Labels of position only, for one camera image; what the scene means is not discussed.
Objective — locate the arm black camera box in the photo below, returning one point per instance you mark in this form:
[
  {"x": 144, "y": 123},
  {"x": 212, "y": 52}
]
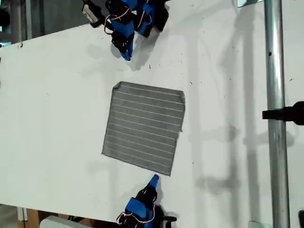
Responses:
[
  {"x": 169, "y": 222},
  {"x": 92, "y": 14}
]

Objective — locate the wooden table leg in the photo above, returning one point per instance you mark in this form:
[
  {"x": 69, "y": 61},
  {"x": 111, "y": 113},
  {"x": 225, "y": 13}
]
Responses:
[{"x": 33, "y": 219}]

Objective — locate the white box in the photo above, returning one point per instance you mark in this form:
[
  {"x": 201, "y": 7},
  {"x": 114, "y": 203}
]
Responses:
[{"x": 59, "y": 223}]

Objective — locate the white metal bracket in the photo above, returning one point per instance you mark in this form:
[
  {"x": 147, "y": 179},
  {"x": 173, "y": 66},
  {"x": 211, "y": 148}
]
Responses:
[{"x": 21, "y": 213}]

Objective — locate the grey striped towel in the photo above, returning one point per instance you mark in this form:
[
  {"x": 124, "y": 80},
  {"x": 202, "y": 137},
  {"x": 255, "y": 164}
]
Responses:
[{"x": 142, "y": 128}]

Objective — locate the steel post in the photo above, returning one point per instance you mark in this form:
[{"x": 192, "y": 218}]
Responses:
[{"x": 275, "y": 95}]

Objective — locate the black clamp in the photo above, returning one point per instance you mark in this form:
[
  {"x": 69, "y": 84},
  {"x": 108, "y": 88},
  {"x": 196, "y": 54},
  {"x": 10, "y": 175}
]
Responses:
[{"x": 285, "y": 114}]

